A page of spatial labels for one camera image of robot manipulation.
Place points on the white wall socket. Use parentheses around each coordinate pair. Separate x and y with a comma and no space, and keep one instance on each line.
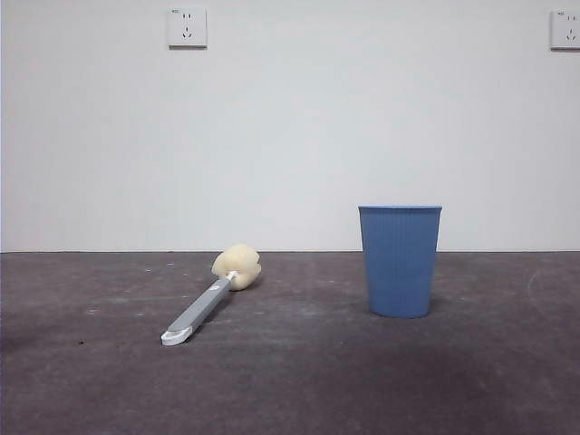
(566,41)
(188,38)

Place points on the blue ribbed plastic cup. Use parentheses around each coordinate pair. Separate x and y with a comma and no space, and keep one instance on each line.
(399,267)

